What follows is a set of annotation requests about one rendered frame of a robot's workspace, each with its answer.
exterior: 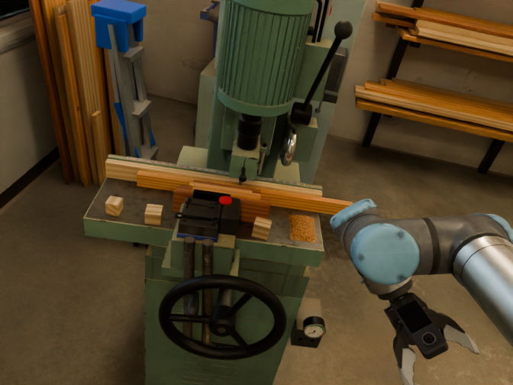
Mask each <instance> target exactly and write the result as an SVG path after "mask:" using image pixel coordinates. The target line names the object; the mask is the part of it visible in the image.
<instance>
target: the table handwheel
mask: <svg viewBox="0 0 513 385"><path fill-rule="evenodd" d="M214 288H219V291H218V301H217V306H216V307H214V308H213V309H212V310H211V314H210V315H197V316H196V317H195V318H194V319H189V318H188V317H187V315H180V314H171V311H172V308H173V306H174V305H175V303H176V302H177V301H178V300H179V299H181V298H182V297H184V296H185V295H187V294H190V293H192V292H195V291H198V290H205V289H214ZM234 290H238V291H241V292H244V293H245V294H243V295H242V297H241V298H240V299H239V300H238V301H237V302H236V303H235V304H233V305H232V302H233V294H234ZM253 296H254V297H256V298H257V299H259V300H261V301H262V302H263V303H265V304H266V305H267V306H268V307H269V308H270V310H271V311H272V313H273V316H274V320H275V322H274V326H273V329H272V331H271V332H270V333H269V334H268V335H267V336H266V337H265V338H263V339H262V340H260V341H258V342H256V343H253V344H251V345H248V344H247V343H246V342H245V340H243V339H242V337H241V336H240V335H239V334H238V333H237V331H236V330H235V327H236V318H237V311H238V310H239V309H240V308H241V307H242V306H243V305H244V304H245V303H246V302H247V301H248V300H250V299H251V298H252V297H253ZM158 317H159V322H160V326H161V328H162V330H163V332H164V333H165V335H166V336H167V337H168V338H169V339H170V340H171V341H172V342H173V343H174V344H175V345H177V346H179V347H180V348H182V349H184V350H185V351H188V352H190V353H192V354H196V355H198V356H201V357H204V358H211V359H217V360H239V359H244V358H251V357H253V356H256V355H258V354H262V353H263V352H265V351H268V350H269V349H270V348H272V347H273V346H274V345H275V344H277V343H278V341H279V340H280V339H281V337H282V336H283V334H284V332H285V330H286V325H287V316H286V311H285V309H284V306H283V305H282V303H281V302H280V300H279V299H278V298H277V297H276V296H275V295H274V294H273V293H272V292H271V291H270V290H268V289H267V288H266V287H264V286H262V285H260V284H258V283H256V282H254V281H252V280H248V279H245V278H242V277H236V276H231V275H220V274H215V275H205V276H200V277H194V278H192V279H189V280H186V281H183V282H181V283H180V284H178V285H176V286H174V287H173V288H172V289H171V290H170V291H169V292H168V293H167V294H166V295H165V296H164V297H163V300H162V301H161V303H160V307H159V312H158ZM173 322H195V323H204V324H209V325H208V328H209V330H210V332H212V333H213V334H214V335H217V336H220V337H225V336H229V335H230V336H231V337H232V338H233V339H234V340H235V341H236V342H237V343H238V344H239V345H240V347H238V348H218V347H212V346H208V345H204V344H201V343H198V342H196V341H193V340H192V339H190V338H188V337H186V336H185V335H184V334H183V333H181V332H180V331H179V330H178V329H177V328H176V327H175V326H174V324H173Z"/></svg>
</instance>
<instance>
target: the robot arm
mask: <svg viewBox="0 0 513 385"><path fill-rule="evenodd" d="M330 224H331V227H332V228H333V229H332V230H333V232H335V234H336V236H337V237H338V239H339V240H340V242H341V244H342V245H343V247H344V250H345V251H346V252H347V254H348V256H349V258H350V259H351V261H352V263H353V265H354V266H355V268H356V269H357V272H358V273H359V275H360V276H361V277H362V278H361V279H360V283H362V284H363V283H365V284H366V287H367V288H368V290H369V291H370V292H371V293H372V294H375V295H377V296H378V297H379V299H381V300H388V301H389V302H390V307H388V308H386V309H384V312H385V313H386V315H387V316H388V318H389V321H390V322H391V323H392V325H393V327H394V329H395V330H396V336H395V337H394V339H393V350H394V353H395V359H396V362H397V365H398V370H399V373H400V376H401V379H402V382H403V384H404V385H414V383H413V376H414V371H413V365H414V363H415V362H416V353H414V351H413V350H412V349H410V347H409V346H408V345H417V347H418V349H419V351H420V352H421V353H422V355H423V356H424V358H426V359H428V360H429V359H431V358H434V357H436V356H438V355H439V354H442V353H443V352H445V351H447V350H448V344H447V341H446V340H448V341H455V342H458V343H459V344H460V345H461V346H462V347H464V348H468V349H469V350H470V351H471V352H472V353H474V354H480V351H479V349H478V347H477V345H476V343H475V342H474V341H473V340H472V339H471V337H469V336H468V334H467V333H465V331H464V330H463V329H462V328H461V327H460V326H459V325H458V324H457V323H456V322H455V321H454V320H453V319H452V318H451V317H449V316H448V315H446V314H443V313H442V312H435V311H434V310H432V309H429V308H428V306H427V305H426V303H425V302H423V301H422V300H421V299H420V298H419V297H418V296H416V295H415V294H414V293H408V291H409V290H410V288H411V287H412V284H413V281H412V280H411V277H412V276H417V275H435V274H450V273H451V274H453V276H454V277H455V279H456V280H457V281H458V282H459V284H460V285H462V286H463V287H465V288H466V290H467V291H468V292H469V294H470V295H471V296H472V298H474V300H475V301H476V302H477V303H478V305H479V306H480V307H481V309H482V310H483V311H484V313H485V314H486V315H487V316H488V317H489V318H490V320H491V321H492V323H493V324H494V325H495V327H496V328H497V329H498V330H499V331H500V332H501V333H502V335H503V336H504V337H505V339H506V340H507V341H508V343H509V344H510V345H511V346H512V347H513V229H512V228H511V227H510V225H509V223H507V222H506V220H504V219H503V218H502V217H500V216H498V215H494V214H484V213H473V214H471V215H454V216H441V217H430V218H401V219H389V220H386V219H385V218H383V217H382V216H381V215H380V213H379V211H378V209H377V205H375V204H374V202H373V201H372V200H371V199H363V200H360V201H359V202H355V203H354V204H352V205H349V206H348V207H346V208H345V209H343V210H341V211H339V212H338V213H337V214H336V215H334V216H333V217H332V218H331V220H330ZM389 310H390V311H389ZM439 329H440V330H439Z"/></svg>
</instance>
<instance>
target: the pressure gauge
mask: <svg viewBox="0 0 513 385"><path fill-rule="evenodd" d="M314 331H315V332H314ZM312 332H314V333H312ZM303 333H304V335H305V336H307V337H309V338H320V337H322V336H323V335H324V334H325V333H326V328H325V322H324V320H323V319H322V318H321V317H318V316H310V317H308V318H306V319H305V320H304V321H303ZM310 333H311V334H310Z"/></svg>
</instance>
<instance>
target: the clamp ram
mask: <svg viewBox="0 0 513 385"><path fill-rule="evenodd" d="M221 196H229V197H231V195H230V194H225V193H220V192H210V191H204V190H199V189H194V191H193V197H192V198H194V199H204V200H210V201H216V202H219V198H220V197H221Z"/></svg>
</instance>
